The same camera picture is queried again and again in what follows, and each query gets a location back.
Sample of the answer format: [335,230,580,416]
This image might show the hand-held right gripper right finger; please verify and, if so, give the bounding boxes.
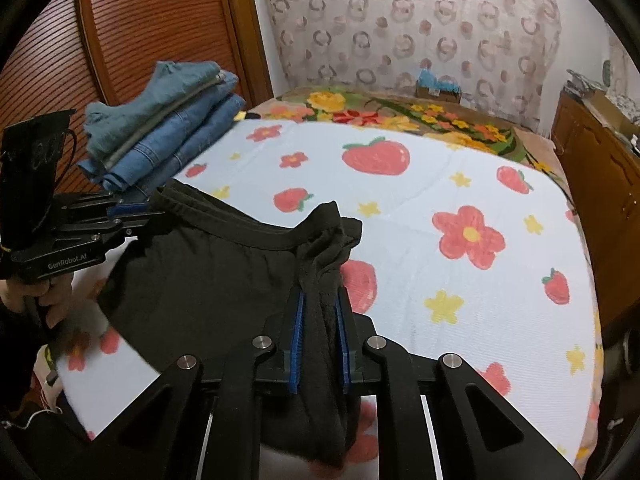
[334,286,582,480]

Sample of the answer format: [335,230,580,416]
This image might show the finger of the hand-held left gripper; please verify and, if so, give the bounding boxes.
[62,214,167,251]
[54,189,167,222]

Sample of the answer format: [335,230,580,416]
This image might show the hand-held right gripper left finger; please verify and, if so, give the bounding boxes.
[85,285,307,480]

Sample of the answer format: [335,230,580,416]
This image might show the black pants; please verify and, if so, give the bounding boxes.
[96,179,364,467]

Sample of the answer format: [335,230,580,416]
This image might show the person's left forearm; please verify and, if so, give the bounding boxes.
[0,307,53,466]

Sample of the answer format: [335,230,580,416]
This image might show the person's left hand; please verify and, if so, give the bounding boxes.
[0,274,77,330]

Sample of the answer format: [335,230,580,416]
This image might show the white strawberry printed blanket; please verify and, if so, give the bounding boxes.
[50,119,604,467]

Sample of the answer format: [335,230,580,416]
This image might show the light blue folded jeans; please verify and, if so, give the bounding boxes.
[81,59,222,162]

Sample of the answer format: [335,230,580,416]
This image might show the wooden louvered wardrobe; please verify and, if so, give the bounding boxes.
[0,0,277,196]

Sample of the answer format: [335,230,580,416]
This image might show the pink floral blanket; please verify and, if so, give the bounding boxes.
[260,85,609,461]

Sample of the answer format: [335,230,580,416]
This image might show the small box with blue contents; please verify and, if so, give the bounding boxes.
[415,66,464,106]

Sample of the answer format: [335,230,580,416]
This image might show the wooden cabinet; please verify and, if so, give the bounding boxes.
[550,87,640,302]

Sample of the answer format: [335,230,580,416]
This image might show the circle patterned curtain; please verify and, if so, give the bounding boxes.
[259,0,564,134]

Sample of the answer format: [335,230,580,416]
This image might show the open cardboard box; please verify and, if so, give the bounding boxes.
[580,87,640,132]

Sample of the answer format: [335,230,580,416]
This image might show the patterned cloth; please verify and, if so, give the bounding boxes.
[565,69,607,97]

